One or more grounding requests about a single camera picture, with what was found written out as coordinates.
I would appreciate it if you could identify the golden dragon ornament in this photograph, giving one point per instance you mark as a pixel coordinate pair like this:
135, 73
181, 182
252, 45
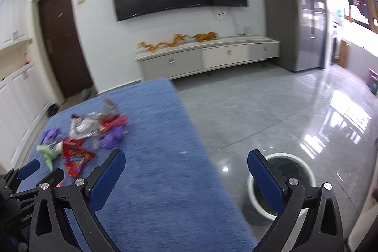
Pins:
179, 39

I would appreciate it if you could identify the green paper trash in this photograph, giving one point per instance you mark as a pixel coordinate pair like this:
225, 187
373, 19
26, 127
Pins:
50, 152

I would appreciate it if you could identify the red snack wrapper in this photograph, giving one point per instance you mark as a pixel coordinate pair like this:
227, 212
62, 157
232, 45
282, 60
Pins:
75, 156

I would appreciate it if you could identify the dark brown door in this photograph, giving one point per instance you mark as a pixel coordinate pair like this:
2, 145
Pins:
63, 47

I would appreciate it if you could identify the white grey TV cabinet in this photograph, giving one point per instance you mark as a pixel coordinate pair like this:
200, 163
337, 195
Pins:
199, 57

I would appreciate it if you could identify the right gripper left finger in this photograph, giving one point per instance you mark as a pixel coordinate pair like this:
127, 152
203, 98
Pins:
50, 228

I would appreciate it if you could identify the white shoe cabinet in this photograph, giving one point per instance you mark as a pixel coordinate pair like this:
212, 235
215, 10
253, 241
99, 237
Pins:
24, 101

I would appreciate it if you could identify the silver foil wrapper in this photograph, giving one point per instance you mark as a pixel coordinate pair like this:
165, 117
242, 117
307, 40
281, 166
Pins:
93, 124

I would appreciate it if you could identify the grey tall wardrobe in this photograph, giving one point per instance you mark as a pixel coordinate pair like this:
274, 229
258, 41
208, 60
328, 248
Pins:
301, 27

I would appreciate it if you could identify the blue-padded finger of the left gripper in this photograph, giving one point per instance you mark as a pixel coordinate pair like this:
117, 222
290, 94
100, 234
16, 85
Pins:
27, 170

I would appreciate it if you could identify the white trash bin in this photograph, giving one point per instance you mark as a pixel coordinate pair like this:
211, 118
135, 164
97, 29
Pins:
266, 184

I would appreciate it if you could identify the purple storage box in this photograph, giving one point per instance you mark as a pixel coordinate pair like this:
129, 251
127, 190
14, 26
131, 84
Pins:
372, 81

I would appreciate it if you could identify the purple wrapper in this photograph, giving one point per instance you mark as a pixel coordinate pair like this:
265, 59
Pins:
50, 136
112, 137

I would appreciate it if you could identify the shoes by door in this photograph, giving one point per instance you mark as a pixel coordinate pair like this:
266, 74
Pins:
53, 110

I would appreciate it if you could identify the pink red snack bag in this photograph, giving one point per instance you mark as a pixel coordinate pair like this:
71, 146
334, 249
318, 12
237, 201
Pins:
110, 123

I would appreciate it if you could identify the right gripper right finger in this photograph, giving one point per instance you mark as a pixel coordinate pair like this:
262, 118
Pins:
322, 228

